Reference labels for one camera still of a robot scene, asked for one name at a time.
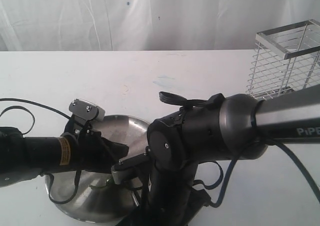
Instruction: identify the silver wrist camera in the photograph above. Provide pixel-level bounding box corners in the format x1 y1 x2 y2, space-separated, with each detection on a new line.
68 99 105 121
111 153 150 185

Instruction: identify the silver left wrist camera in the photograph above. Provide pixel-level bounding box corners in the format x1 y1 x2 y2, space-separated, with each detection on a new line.
68 99 105 121

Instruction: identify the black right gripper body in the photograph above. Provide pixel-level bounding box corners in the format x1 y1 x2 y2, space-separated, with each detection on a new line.
119 179 210 225

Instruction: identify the chrome wire utensil holder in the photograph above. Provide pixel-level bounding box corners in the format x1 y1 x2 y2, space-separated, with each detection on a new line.
246 19 320 100

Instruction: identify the blue-black right arm cable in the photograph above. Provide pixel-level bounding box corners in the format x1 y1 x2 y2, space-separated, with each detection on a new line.
189 140 320 209

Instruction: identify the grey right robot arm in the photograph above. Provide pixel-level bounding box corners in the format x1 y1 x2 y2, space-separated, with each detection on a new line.
120 85 320 225

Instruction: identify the dark green round vegetable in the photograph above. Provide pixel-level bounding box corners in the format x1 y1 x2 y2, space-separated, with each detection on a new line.
89 178 113 189

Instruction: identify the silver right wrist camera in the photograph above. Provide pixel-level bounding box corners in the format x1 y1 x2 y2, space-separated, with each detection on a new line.
111 153 150 185

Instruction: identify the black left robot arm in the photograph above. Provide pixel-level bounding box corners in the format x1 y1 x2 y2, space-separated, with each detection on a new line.
0 117 129 187

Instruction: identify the black left camera cable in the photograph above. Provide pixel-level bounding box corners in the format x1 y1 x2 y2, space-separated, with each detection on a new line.
0 98 118 203

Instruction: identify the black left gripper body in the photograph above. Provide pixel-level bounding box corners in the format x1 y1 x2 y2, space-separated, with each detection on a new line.
61 115 115 172

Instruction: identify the round stainless steel plate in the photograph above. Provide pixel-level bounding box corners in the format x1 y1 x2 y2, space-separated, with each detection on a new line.
57 115 149 224

